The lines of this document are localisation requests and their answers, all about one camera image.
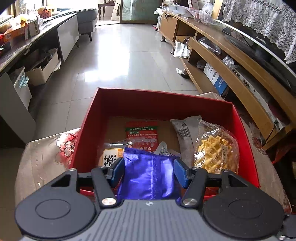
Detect flat screen television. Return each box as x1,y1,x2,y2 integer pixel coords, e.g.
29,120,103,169
216,19,296,93

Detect grey sofa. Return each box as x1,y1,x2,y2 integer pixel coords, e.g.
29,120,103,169
77,9,98,42

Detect red cardboard box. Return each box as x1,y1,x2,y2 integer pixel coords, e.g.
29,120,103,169
70,88,260,189

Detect clear bag yellow waffle snacks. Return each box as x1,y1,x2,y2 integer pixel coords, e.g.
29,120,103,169
193,120,239,174

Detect open cardboard box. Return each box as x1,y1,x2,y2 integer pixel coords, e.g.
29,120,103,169
25,48,61,86

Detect white lace cover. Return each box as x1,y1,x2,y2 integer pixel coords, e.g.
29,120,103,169
222,1,295,64

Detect long red snack packet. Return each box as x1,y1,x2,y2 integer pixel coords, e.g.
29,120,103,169
125,121,159,153

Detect round pastry bun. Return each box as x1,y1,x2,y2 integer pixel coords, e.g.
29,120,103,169
98,142,132,167

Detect wooden TV stand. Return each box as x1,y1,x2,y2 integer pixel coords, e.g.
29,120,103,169
159,11,295,150

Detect wooden chair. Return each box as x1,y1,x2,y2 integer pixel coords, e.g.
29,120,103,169
98,0,117,20

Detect purple foil snack bag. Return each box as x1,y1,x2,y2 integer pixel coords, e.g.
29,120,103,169
117,148,181,200

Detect silver white snack packet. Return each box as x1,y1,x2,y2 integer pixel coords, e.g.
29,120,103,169
171,115,201,167

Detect white storage bin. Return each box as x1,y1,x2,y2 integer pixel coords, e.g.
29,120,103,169
9,67,32,109

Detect white plastic bag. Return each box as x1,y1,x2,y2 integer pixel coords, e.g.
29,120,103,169
173,41,190,58

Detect blue white box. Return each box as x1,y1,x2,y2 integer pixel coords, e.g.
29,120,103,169
204,63,228,96

